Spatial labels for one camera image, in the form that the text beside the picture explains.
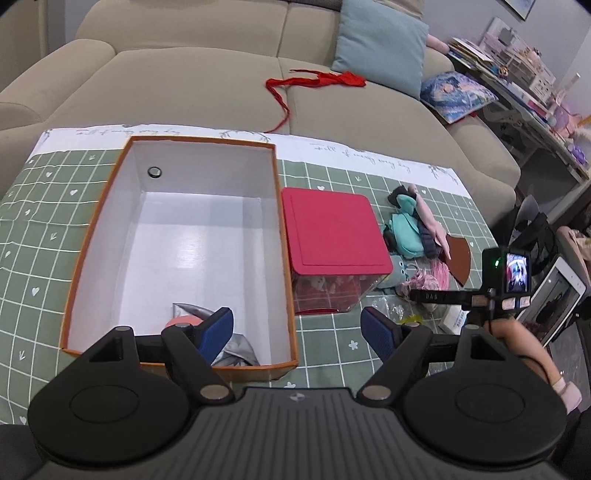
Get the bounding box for silver foil pouch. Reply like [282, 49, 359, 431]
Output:
[172, 303, 259, 367]

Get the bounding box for pink scrunchie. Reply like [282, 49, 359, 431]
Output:
[399, 259, 450, 298]

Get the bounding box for dark navy sock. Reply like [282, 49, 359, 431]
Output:
[418, 220, 443, 259]

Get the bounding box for grey shark plush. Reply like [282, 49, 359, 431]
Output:
[377, 255, 418, 290]

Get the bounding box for pink sock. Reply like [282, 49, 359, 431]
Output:
[409, 184, 452, 260]

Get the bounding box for coral pink ball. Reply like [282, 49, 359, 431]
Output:
[165, 315, 204, 328]

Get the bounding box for right hand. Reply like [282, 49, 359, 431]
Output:
[486, 318, 582, 414]

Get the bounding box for yellow sticker bag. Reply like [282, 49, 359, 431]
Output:
[398, 313, 424, 327]

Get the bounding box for brown leather piece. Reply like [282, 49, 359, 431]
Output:
[445, 235, 472, 287]

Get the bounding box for green grid tablecloth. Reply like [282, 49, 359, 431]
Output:
[1, 125, 494, 424]

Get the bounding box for black backpack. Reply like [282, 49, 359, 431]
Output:
[508, 195, 558, 276]

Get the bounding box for red lid clear container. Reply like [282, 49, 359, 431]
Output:
[281, 187, 393, 315]

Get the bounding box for orange cardboard box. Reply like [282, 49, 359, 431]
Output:
[60, 136, 298, 382]

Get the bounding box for anime print cushion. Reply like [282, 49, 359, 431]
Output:
[420, 71, 499, 125]

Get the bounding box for cluttered side desk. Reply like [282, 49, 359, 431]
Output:
[449, 17, 590, 183]

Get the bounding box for red ribbon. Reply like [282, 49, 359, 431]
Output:
[264, 69, 367, 133]

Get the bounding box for light blue cushion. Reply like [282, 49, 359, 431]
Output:
[332, 0, 429, 99]

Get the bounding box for beige sofa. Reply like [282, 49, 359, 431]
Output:
[1, 1, 521, 224]

